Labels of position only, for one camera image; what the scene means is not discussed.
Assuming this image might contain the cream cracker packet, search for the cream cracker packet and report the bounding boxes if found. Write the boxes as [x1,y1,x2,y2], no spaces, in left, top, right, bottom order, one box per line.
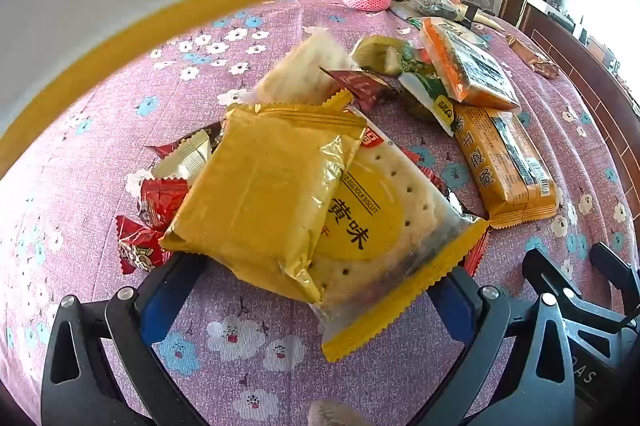
[245,27,361,107]

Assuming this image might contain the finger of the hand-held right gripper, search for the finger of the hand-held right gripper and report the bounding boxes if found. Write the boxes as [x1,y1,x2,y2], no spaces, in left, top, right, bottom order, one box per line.
[522,248,626,324]
[590,242,640,294]

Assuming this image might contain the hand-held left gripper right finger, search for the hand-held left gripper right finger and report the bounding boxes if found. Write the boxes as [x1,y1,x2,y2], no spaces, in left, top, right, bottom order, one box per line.
[415,266,577,426]

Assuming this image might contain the small red candy wrapper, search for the small red candy wrapper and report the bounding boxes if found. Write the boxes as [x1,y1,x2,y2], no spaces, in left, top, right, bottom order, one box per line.
[115,215,173,276]
[137,176,193,227]

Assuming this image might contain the orange-edged cracker packet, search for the orange-edged cracker packet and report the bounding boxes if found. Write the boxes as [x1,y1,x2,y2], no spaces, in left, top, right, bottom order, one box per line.
[419,17,522,111]

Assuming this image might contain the brown snack packet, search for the brown snack packet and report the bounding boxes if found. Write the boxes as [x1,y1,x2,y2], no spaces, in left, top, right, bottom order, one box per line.
[505,33,561,81]

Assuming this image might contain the dark red gold-print packet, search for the dark red gold-print packet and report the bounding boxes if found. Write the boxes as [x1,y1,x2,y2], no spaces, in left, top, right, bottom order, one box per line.
[320,67,398,113]

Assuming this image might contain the gold small snack packet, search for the gold small snack packet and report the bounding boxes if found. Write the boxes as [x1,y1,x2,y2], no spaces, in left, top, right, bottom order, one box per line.
[350,36,401,77]

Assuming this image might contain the grey patterned pouch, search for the grey patterned pouch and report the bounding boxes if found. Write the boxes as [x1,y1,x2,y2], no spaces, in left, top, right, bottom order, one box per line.
[410,0,463,22]

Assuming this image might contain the gold foil biscuit packet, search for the gold foil biscuit packet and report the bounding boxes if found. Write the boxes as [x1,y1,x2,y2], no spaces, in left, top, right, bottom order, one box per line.
[159,102,368,304]

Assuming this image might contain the yellow-orange cracker packet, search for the yellow-orange cracker packet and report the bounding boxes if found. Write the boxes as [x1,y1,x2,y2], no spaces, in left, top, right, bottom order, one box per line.
[452,103,560,229]

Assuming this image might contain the red cream small snack packet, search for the red cream small snack packet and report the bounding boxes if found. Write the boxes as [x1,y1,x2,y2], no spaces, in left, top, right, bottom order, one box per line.
[145,121,226,181]

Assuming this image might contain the clear yellow-edged biscuit packet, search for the clear yellow-edged biscuit packet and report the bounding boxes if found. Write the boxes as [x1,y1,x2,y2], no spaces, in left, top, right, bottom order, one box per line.
[307,106,491,363]

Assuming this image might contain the green white-edged snack packet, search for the green white-edged snack packet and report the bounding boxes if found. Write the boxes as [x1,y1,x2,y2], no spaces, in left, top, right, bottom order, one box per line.
[399,71,468,138]

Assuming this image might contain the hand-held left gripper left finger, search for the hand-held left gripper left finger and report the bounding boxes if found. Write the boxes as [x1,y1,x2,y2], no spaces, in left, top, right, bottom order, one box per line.
[41,252,211,426]

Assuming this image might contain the purple floral tablecloth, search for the purple floral tablecloth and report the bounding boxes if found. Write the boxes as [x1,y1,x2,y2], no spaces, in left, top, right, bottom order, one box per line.
[0,0,640,426]

